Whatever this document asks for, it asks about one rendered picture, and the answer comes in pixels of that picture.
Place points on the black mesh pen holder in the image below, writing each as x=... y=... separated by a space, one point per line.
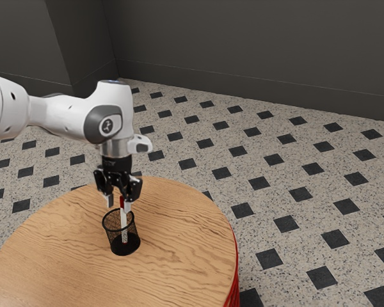
x=121 y=235

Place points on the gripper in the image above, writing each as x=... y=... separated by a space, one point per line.
x=116 y=167

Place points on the red and white pen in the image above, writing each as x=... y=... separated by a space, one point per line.
x=124 y=224

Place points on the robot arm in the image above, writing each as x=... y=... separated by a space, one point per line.
x=64 y=115

